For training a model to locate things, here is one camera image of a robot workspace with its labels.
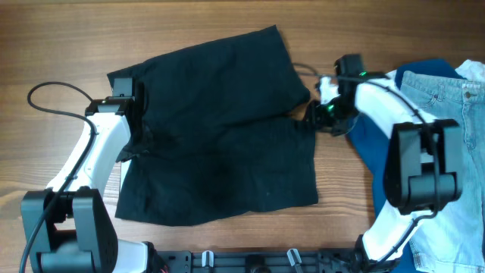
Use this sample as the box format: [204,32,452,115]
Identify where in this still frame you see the black shorts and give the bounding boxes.
[108,27,318,226]

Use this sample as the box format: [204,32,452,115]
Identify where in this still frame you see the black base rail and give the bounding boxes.
[158,249,357,273]

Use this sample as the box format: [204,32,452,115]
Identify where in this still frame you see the right black camera cable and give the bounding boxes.
[293,62,443,266]

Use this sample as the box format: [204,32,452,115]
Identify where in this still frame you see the light blue jeans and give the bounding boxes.
[400,71,484,272]

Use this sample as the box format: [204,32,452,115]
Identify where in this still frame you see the white garment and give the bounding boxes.
[455,59,485,83]

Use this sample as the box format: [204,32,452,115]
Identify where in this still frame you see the blue garment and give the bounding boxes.
[346,58,464,273]

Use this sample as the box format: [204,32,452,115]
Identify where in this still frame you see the black camera cable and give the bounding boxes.
[293,62,443,266]
[18,81,98,273]

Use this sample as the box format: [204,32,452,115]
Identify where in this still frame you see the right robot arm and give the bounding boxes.
[304,54,462,272]

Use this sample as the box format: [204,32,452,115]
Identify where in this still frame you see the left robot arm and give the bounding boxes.
[19,78,169,272]

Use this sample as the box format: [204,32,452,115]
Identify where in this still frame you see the left black camera cable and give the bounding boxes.
[18,81,98,273]

